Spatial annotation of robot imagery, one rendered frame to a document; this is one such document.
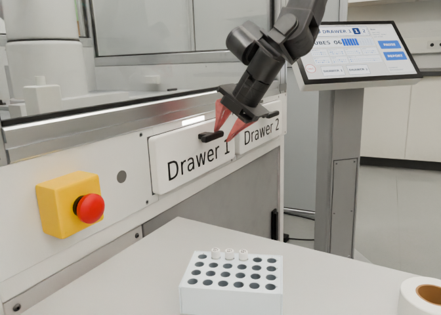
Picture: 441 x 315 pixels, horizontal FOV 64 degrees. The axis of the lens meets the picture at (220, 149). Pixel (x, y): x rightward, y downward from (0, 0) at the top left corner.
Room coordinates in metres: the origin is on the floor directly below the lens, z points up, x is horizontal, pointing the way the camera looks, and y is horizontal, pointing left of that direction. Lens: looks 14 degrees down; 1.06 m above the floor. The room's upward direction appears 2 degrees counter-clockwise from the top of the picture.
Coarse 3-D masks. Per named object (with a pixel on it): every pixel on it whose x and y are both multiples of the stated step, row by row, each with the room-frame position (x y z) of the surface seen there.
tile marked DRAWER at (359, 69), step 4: (360, 64) 1.43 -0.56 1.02; (364, 64) 1.43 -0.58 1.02; (348, 68) 1.41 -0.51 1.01; (352, 68) 1.41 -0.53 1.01; (356, 68) 1.41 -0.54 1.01; (360, 68) 1.42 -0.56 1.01; (364, 68) 1.42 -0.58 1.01; (368, 68) 1.42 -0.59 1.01; (348, 72) 1.39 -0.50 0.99; (352, 72) 1.40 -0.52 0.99; (356, 72) 1.40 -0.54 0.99; (360, 72) 1.40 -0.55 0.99; (364, 72) 1.41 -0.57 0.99; (368, 72) 1.41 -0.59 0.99
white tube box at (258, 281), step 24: (192, 264) 0.42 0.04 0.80; (216, 264) 0.42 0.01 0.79; (240, 264) 0.42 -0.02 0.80; (264, 264) 0.41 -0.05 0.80; (192, 288) 0.37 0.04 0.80; (216, 288) 0.37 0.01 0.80; (240, 288) 0.37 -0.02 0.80; (264, 288) 0.37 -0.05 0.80; (192, 312) 0.37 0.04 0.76; (216, 312) 0.37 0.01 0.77; (240, 312) 0.36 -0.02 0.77; (264, 312) 0.36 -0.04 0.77
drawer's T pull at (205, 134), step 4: (204, 132) 0.75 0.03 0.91; (208, 132) 0.75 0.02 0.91; (216, 132) 0.74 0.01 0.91; (220, 132) 0.75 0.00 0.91; (200, 136) 0.73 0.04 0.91; (204, 136) 0.70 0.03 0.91; (208, 136) 0.70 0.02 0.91; (212, 136) 0.72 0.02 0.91; (216, 136) 0.73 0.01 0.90; (220, 136) 0.75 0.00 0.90; (204, 140) 0.70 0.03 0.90; (208, 140) 0.70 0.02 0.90
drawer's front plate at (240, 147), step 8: (264, 104) 1.04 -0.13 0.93; (272, 104) 1.07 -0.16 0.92; (280, 104) 1.13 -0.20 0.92; (280, 112) 1.13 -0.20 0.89; (264, 120) 1.02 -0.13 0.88; (272, 120) 1.07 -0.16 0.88; (280, 120) 1.13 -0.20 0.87; (248, 128) 0.93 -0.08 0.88; (256, 128) 0.98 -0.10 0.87; (272, 128) 1.07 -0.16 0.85; (280, 128) 1.13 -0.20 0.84; (240, 136) 0.90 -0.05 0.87; (248, 136) 0.93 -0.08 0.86; (256, 136) 0.97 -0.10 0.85; (264, 136) 1.02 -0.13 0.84; (272, 136) 1.07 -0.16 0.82; (240, 144) 0.90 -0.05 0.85; (248, 144) 0.93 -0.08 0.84; (256, 144) 0.97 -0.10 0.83; (240, 152) 0.89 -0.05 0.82
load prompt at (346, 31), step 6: (324, 30) 1.52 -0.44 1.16; (330, 30) 1.53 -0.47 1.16; (336, 30) 1.53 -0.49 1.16; (342, 30) 1.54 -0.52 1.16; (348, 30) 1.55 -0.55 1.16; (354, 30) 1.55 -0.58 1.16; (360, 30) 1.56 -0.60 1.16; (366, 30) 1.56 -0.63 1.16; (318, 36) 1.49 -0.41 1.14; (324, 36) 1.50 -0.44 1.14; (330, 36) 1.51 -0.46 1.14
